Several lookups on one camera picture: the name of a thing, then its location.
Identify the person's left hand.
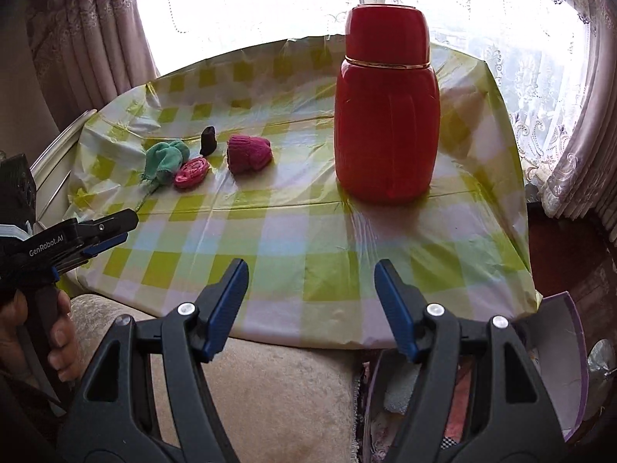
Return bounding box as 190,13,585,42
0,289,79,387

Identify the pink cloth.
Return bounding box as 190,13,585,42
442,352,479,441

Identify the red thermos flask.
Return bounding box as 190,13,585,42
334,4,442,204

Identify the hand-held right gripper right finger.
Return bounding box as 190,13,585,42
374,259,567,463

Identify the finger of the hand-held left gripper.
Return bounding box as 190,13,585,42
76,209,140,240
72,232,129,265

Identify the white box with purple rim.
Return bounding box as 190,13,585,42
361,291,590,463

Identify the magenta knit sock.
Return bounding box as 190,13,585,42
226,135,274,175

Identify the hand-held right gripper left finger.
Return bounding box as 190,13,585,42
60,258,250,463

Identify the white wooden furniture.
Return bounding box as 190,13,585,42
29,108,98,225

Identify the mauve embroidered curtain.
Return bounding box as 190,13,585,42
539,0,617,243
19,0,161,104

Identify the beige sofa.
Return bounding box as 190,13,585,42
67,294,363,463

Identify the green sock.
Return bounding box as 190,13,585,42
140,139,190,198

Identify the green checked plastic tablecloth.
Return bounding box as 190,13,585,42
62,34,543,351

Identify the hot pink sock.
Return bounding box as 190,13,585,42
174,157,211,189

